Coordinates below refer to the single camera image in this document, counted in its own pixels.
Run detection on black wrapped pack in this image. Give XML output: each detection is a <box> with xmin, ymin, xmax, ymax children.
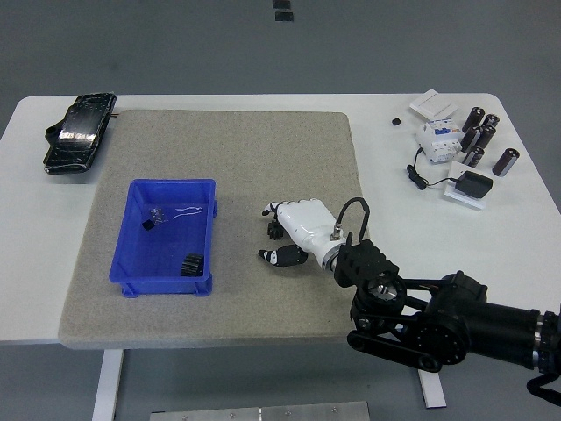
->
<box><xmin>42</xmin><ymin>92</ymin><xmax>118</xmax><ymax>175</ymax></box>

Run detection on blue plastic box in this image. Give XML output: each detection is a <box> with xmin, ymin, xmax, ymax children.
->
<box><xmin>108</xmin><ymin>177</ymin><xmax>218</xmax><ymax>298</ymax></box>

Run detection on small black gear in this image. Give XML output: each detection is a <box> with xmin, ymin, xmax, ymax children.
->
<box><xmin>266</xmin><ymin>218</ymin><xmax>287</xmax><ymax>241</ymax></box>

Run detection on white table leg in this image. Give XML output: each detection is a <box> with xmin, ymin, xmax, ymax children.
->
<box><xmin>415</xmin><ymin>367</ymin><xmax>447</xmax><ymax>409</ymax></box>
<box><xmin>91</xmin><ymin>349</ymin><xmax>125</xmax><ymax>421</ymax></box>

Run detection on white switch panel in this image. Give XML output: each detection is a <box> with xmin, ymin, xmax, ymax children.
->
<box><xmin>409</xmin><ymin>89</ymin><xmax>457</xmax><ymax>119</ymax></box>

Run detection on white circuit breaker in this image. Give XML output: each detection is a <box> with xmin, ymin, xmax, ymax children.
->
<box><xmin>415</xmin><ymin>118</ymin><xmax>465</xmax><ymax>166</ymax></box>

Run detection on grey-brown table mat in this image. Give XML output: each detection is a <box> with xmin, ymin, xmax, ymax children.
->
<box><xmin>58</xmin><ymin>109</ymin><xmax>388</xmax><ymax>351</ymax></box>

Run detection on black power adapter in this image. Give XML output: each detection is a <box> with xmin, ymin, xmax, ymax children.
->
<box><xmin>455</xmin><ymin>171</ymin><xmax>494</xmax><ymax>201</ymax></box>

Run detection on large black gear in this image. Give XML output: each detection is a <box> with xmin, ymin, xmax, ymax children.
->
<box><xmin>178</xmin><ymin>253</ymin><xmax>204</xmax><ymax>277</ymax></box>

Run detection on white flat plate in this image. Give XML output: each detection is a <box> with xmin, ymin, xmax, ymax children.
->
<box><xmin>443</xmin><ymin>160</ymin><xmax>490</xmax><ymax>211</ymax></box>

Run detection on thin white wire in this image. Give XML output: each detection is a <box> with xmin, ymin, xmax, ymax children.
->
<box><xmin>173</xmin><ymin>204</ymin><xmax>205</xmax><ymax>220</ymax></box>

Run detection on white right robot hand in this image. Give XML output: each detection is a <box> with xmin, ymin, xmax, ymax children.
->
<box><xmin>257</xmin><ymin>198</ymin><xmax>341</xmax><ymax>268</ymax></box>

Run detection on silver metal plate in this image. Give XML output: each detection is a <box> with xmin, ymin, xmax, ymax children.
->
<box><xmin>149</xmin><ymin>400</ymin><xmax>371</xmax><ymax>421</ymax></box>

